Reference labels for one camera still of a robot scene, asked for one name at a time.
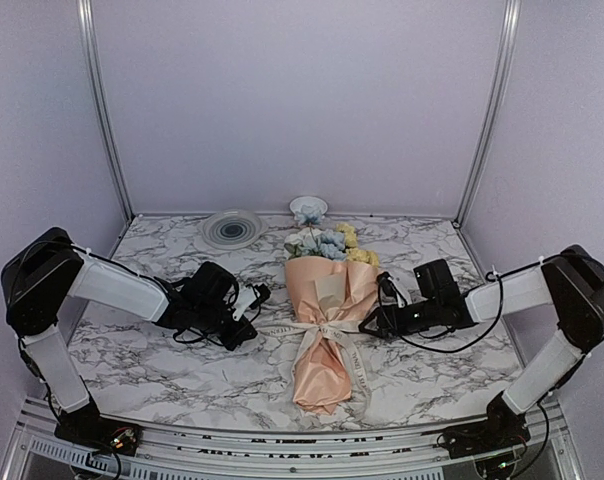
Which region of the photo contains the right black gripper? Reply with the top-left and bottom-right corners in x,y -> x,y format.
358,297 -> 440,340

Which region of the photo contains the white ribbon strip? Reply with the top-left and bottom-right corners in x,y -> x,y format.
262,321 -> 372,415

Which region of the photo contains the yellow fake flower stem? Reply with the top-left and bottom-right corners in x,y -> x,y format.
335,223 -> 380,267

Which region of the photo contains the peach wrapping paper sheet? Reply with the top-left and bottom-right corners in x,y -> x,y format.
285,256 -> 380,415

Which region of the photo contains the blue fake flower stem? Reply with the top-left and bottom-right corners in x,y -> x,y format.
295,207 -> 347,261

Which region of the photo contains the white fake rose stem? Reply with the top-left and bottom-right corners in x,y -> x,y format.
284,232 -> 305,259

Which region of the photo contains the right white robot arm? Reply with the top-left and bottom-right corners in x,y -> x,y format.
359,245 -> 604,448

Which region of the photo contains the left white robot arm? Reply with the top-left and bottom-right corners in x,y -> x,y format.
0,227 -> 271,445

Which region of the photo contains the grey striped plate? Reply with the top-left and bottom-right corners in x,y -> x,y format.
200,209 -> 267,250

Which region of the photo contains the orange and white bowl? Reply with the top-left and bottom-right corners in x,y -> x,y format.
289,196 -> 328,215

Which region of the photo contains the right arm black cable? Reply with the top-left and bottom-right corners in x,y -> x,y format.
376,247 -> 604,354

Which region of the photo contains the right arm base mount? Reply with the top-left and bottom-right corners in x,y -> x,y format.
437,397 -> 531,459

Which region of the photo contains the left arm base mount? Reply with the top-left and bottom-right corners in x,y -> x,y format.
54,402 -> 142,456

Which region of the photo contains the aluminium front rail frame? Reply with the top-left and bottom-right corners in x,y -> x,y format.
0,398 -> 585,479

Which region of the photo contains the right aluminium corner post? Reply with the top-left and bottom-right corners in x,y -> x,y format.
454,0 -> 522,229

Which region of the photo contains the aluminium corner post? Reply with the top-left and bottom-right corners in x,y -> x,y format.
77,0 -> 135,222
454,0 -> 522,229

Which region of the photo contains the left aluminium corner post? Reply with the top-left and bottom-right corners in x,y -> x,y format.
77,0 -> 135,222

